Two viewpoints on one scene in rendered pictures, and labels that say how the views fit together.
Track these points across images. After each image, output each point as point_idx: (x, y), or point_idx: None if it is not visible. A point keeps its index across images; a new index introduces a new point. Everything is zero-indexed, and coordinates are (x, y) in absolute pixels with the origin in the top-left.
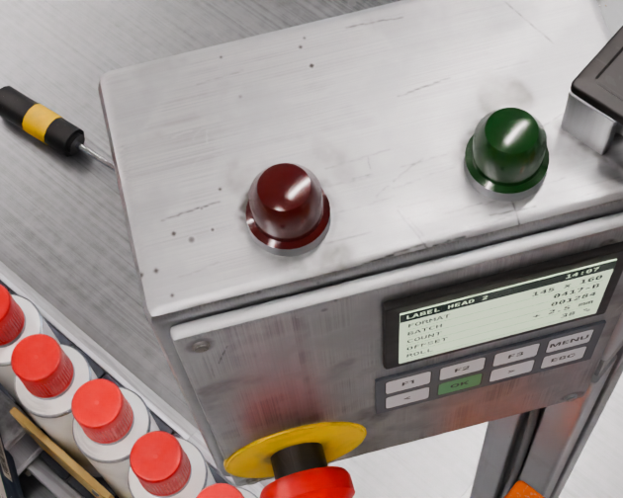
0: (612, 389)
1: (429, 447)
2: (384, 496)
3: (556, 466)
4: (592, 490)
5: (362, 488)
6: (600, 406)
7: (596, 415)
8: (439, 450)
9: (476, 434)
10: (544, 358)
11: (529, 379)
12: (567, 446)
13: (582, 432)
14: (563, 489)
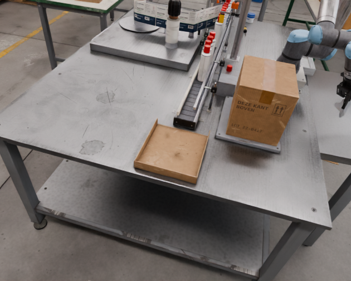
0: (249, 1)
1: (238, 53)
2: (230, 52)
3: (242, 7)
4: None
5: (230, 51)
6: (248, 3)
7: (247, 6)
8: (238, 54)
9: (242, 56)
10: None
11: None
12: (243, 0)
13: (245, 9)
14: (242, 61)
